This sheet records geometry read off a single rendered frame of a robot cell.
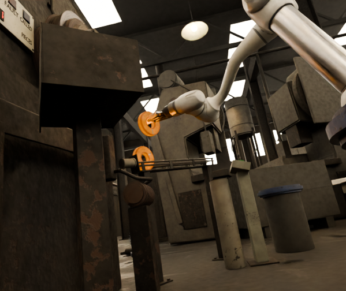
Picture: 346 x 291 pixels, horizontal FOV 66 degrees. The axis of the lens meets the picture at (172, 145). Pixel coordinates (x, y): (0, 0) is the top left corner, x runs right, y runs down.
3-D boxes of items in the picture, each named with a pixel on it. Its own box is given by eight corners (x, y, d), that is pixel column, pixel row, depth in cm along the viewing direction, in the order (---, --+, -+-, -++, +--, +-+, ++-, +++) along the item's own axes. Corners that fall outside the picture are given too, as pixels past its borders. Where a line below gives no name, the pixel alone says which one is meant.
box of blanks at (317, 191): (257, 240, 273) (241, 167, 295) (231, 237, 352) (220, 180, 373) (346, 224, 288) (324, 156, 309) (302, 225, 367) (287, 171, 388)
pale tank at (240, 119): (251, 220, 878) (224, 98, 1004) (248, 219, 966) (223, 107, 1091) (279, 216, 868) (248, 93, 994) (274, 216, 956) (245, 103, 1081)
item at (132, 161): (119, 170, 152) (117, 160, 153) (131, 168, 159) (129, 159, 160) (125, 167, 148) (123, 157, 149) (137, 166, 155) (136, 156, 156)
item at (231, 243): (226, 270, 150) (208, 180, 164) (224, 267, 161) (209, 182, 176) (247, 267, 148) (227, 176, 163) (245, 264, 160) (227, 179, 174)
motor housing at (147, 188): (131, 299, 120) (119, 182, 135) (143, 287, 141) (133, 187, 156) (159, 295, 119) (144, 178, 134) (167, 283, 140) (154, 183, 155)
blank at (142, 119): (135, 111, 160) (138, 109, 158) (153, 113, 172) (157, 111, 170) (140, 136, 158) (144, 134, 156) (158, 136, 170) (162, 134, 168)
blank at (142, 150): (141, 176, 161) (145, 175, 159) (127, 155, 157) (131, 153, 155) (154, 163, 173) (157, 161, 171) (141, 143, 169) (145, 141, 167)
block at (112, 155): (92, 182, 135) (89, 137, 141) (99, 183, 142) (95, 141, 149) (112, 178, 134) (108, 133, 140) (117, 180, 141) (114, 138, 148)
